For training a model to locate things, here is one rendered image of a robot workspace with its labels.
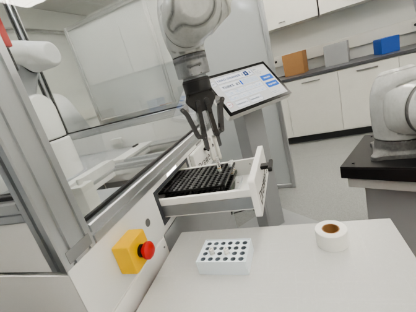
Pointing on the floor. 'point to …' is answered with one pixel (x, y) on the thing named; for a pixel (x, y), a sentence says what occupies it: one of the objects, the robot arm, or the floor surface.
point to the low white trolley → (292, 273)
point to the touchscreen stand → (285, 218)
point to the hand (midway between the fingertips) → (213, 147)
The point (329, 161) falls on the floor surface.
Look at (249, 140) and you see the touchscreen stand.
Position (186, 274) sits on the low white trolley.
